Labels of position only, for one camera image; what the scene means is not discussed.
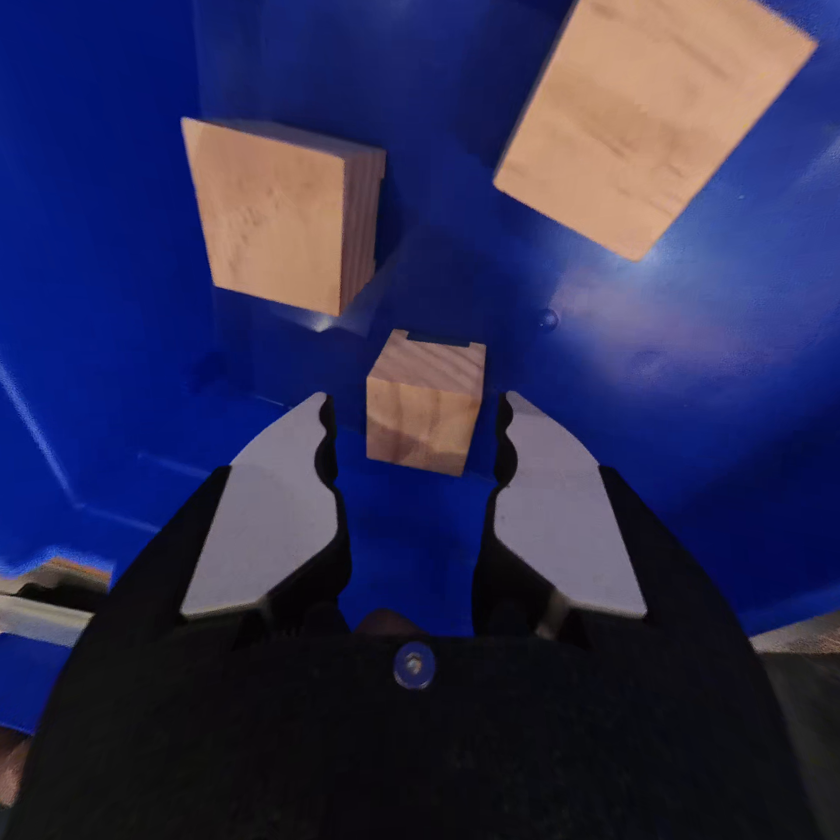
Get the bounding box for grey desk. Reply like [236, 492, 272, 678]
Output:
[0, 591, 840, 654]

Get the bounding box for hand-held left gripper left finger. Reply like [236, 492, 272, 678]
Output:
[179, 392, 353, 634]

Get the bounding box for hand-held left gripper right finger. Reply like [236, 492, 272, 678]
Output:
[471, 391, 649, 639]

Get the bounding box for blue plastic bin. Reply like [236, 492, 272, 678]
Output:
[0, 0, 840, 736]

